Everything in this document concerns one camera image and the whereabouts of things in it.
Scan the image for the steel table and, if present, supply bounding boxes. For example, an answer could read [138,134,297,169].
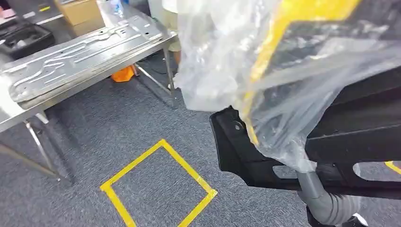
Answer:
[0,9,180,185]

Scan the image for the orange object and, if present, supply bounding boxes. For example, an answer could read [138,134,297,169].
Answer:
[110,64,139,84]

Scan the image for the black tool case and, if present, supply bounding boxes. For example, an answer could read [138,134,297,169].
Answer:
[0,20,56,61]

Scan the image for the black plastic plate frame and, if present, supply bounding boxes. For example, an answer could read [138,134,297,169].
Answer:
[209,64,401,201]

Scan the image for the cardboard box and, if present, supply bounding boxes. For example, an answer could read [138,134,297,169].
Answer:
[53,0,106,37]

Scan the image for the yellow floor tape square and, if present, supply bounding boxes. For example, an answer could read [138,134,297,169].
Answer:
[384,161,401,175]
[99,139,218,227]

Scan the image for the person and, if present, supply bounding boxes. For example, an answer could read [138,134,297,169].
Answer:
[147,0,183,65]

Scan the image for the stamped sheet metal panel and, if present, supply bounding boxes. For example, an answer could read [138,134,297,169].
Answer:
[0,15,170,111]

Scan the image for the yellow tape strip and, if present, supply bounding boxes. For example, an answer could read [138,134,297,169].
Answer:
[239,0,361,147]

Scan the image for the clear plastic bag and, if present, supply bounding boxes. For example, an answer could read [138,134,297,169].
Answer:
[173,0,401,174]

